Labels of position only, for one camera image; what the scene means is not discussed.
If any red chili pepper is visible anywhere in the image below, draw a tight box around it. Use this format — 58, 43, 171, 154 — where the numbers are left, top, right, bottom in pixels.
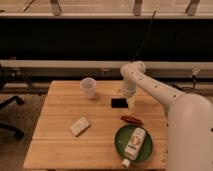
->
121, 116, 143, 125

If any beige sponge block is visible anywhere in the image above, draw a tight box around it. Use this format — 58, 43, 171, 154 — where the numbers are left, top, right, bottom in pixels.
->
70, 117, 90, 137

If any green round plate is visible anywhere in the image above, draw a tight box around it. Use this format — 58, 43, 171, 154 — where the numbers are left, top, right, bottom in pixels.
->
114, 124, 153, 164

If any white lotion bottle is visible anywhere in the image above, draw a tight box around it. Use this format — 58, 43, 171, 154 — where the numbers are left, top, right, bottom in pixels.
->
122, 127, 146, 168

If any black office chair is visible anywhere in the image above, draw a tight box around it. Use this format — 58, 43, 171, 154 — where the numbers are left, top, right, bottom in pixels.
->
0, 63, 26, 141

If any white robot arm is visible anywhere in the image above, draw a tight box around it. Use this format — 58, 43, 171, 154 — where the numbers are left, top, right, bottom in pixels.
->
120, 61, 213, 171

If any black hanging cable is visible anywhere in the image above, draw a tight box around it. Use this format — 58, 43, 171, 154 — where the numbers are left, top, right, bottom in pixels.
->
129, 9, 157, 64

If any black rectangular eraser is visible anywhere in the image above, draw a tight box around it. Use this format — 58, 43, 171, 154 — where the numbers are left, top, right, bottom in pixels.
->
111, 98, 128, 108

